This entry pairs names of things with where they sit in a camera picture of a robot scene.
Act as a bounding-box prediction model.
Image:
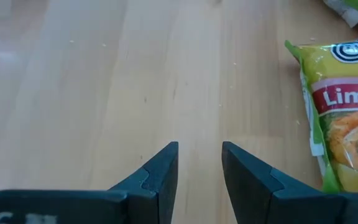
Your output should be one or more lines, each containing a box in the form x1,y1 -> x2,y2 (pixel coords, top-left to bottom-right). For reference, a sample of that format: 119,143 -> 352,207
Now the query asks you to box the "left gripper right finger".
221,141 -> 347,224

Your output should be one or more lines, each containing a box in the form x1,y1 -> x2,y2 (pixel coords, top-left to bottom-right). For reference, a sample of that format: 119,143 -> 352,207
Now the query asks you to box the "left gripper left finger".
109,141 -> 180,224

